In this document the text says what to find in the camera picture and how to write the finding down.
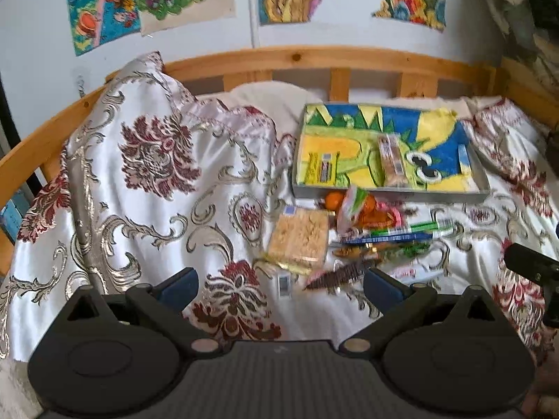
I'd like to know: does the yellow foil snack packet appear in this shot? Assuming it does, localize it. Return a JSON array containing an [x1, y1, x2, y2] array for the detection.
[[307, 152, 340, 185]]

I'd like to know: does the gold and green snack bar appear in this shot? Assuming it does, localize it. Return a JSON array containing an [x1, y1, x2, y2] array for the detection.
[[332, 242, 431, 262]]

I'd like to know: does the white wall pipe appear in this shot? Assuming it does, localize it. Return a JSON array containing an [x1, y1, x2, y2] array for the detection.
[[246, 0, 261, 50]]

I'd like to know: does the pink and orange wrapper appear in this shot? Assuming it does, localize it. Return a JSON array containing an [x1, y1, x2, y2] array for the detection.
[[369, 203, 409, 228]]

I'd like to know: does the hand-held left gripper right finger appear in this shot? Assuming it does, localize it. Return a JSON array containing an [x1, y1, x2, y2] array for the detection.
[[341, 267, 503, 356]]

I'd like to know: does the white and pink snack bar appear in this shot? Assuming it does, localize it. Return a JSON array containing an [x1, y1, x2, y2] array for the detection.
[[386, 266, 444, 285]]

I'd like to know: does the dark patterned cloth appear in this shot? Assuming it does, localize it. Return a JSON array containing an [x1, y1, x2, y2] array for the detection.
[[474, 0, 559, 110]]

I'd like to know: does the clear cracker packet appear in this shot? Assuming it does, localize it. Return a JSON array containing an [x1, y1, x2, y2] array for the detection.
[[264, 207, 330, 277]]

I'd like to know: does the grey box with colourful lining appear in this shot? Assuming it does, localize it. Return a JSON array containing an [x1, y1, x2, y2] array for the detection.
[[292, 102, 491, 204]]

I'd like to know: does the colourful figure wall poster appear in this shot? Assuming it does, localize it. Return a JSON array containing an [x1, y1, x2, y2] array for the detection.
[[65, 0, 141, 57]]

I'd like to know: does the white pillow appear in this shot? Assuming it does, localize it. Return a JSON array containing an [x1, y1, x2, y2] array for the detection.
[[227, 81, 333, 138]]

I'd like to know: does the white floral satin blanket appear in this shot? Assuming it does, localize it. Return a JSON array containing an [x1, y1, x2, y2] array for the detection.
[[0, 51, 559, 385]]

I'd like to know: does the person's right forearm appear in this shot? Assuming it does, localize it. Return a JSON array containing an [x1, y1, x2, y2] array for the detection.
[[524, 353, 559, 419]]

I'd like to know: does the blue box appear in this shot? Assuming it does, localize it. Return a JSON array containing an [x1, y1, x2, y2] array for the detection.
[[0, 201, 23, 238]]

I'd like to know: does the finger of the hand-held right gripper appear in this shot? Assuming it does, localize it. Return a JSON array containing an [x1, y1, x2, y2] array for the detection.
[[504, 243, 559, 286]]

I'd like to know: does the brown wafer biscuit packet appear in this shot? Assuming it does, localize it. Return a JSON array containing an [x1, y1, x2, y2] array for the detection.
[[378, 134, 415, 188]]

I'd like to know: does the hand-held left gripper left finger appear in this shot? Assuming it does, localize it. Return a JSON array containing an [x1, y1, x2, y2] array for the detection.
[[57, 267, 221, 356]]

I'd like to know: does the brown striped snack bar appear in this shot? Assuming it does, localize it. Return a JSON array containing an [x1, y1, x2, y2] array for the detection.
[[303, 257, 382, 292]]

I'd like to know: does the beige paper wall poster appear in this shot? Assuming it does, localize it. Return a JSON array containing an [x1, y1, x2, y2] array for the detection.
[[135, 0, 237, 36]]

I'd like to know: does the wooden bed frame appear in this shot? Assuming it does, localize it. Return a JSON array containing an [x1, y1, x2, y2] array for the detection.
[[0, 46, 559, 278]]

